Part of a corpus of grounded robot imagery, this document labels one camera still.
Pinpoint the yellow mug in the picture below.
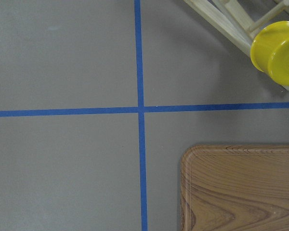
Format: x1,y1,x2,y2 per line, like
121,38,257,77
250,21,289,86

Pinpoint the wooden cutting board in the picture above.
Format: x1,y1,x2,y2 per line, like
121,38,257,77
181,145,289,231

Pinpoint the wooden dish rack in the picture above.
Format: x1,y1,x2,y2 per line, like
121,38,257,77
186,0,289,91

